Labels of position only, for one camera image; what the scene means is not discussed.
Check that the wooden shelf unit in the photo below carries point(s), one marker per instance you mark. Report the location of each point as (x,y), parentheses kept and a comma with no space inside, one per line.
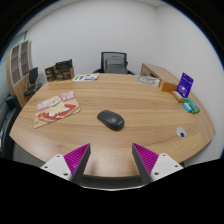
(16,66)

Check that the black computer mouse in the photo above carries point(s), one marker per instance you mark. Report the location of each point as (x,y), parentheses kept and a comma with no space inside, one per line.
(111,120)

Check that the wooden side cabinet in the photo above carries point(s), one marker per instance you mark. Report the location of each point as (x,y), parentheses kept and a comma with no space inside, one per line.
(156,70)

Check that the open black tray box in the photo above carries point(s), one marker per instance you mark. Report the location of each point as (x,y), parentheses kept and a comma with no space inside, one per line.
(63,64)

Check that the small orange box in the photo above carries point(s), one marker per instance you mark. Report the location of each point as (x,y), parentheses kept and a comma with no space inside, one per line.
(167,86)

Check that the black leather sofa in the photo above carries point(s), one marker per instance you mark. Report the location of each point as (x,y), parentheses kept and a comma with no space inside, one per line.
(7,126)

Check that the purple card package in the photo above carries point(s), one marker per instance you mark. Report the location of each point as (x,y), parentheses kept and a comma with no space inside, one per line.
(185,85)

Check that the wide brown cardboard box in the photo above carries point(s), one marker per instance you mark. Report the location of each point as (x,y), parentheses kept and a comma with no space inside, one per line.
(65,74)

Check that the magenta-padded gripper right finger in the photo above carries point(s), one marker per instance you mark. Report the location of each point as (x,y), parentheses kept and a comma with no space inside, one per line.
(146,158)

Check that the white printed paper sheet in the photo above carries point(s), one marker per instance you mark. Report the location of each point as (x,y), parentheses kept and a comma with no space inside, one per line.
(85,77)

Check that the black mesh office chair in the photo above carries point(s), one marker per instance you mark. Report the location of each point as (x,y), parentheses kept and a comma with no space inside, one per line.
(103,61)

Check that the cartoon print mouse pad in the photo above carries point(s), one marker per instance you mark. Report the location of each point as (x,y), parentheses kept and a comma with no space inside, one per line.
(55,108)

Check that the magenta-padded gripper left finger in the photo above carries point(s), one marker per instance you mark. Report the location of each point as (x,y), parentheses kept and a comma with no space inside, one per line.
(78,156)

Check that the small black visitor chair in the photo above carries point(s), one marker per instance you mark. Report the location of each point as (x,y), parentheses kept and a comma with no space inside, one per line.
(32,76)

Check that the round grey patterned disc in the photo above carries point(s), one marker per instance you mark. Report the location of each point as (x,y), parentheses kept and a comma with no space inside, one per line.
(148,80)

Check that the green small pack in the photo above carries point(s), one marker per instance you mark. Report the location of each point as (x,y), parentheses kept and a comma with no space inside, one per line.
(194,106)

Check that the blue small pack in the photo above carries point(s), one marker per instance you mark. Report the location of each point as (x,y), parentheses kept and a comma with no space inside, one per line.
(187,107)

